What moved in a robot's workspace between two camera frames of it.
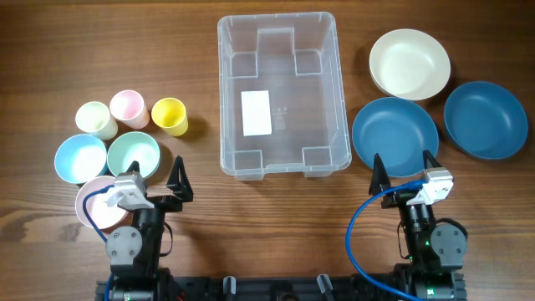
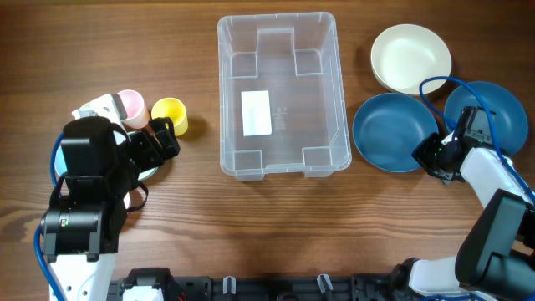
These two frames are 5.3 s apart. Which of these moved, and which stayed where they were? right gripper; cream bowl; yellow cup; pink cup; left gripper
Moved: left gripper; right gripper
Stayed: yellow cup; cream bowl; pink cup
